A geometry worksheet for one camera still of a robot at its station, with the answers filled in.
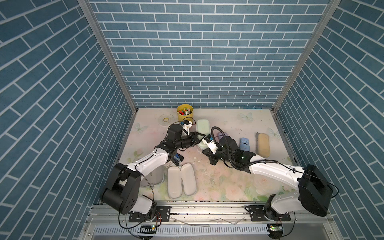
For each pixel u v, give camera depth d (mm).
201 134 790
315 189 423
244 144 975
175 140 662
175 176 847
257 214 735
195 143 736
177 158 917
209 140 691
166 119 1153
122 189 428
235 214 753
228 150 605
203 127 821
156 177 847
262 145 988
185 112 1001
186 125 785
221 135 577
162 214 737
